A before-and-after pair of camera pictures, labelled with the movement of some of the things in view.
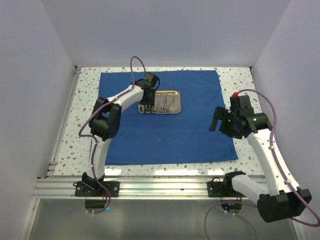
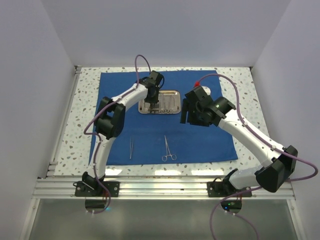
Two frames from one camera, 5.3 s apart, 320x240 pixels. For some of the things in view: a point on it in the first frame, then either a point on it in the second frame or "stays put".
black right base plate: x=225 y=189 stays put
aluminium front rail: x=130 y=188 stays put
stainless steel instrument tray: x=166 y=102 stays put
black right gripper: x=222 y=113 → x=187 y=107
